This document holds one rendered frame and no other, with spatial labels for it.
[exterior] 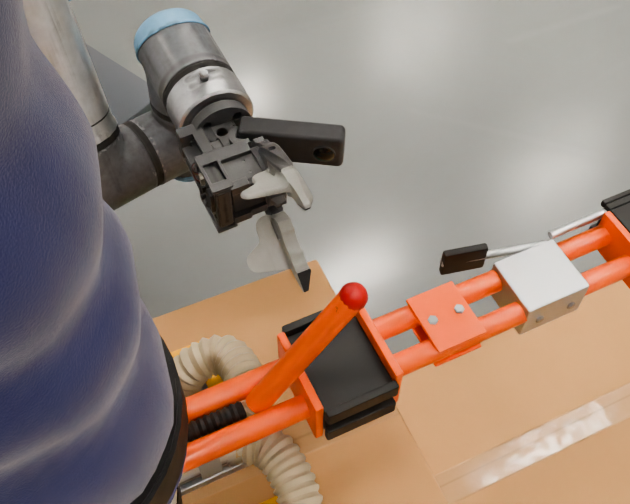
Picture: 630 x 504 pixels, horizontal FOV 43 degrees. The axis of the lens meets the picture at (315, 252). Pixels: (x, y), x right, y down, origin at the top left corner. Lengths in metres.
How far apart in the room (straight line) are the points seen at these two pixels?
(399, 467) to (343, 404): 0.17
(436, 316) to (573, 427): 0.63
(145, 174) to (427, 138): 1.48
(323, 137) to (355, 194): 1.38
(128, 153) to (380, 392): 0.47
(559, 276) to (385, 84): 1.80
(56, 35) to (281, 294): 0.37
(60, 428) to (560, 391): 1.04
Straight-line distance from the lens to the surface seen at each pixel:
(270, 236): 0.87
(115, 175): 0.99
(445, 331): 0.74
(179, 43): 0.94
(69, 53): 0.93
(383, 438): 0.84
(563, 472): 1.30
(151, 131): 1.01
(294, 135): 0.86
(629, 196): 0.86
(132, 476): 0.51
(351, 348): 0.72
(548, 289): 0.78
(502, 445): 1.30
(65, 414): 0.41
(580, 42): 2.81
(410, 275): 2.08
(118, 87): 1.46
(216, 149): 0.84
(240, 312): 0.91
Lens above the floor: 1.72
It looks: 55 degrees down
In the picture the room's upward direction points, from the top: straight up
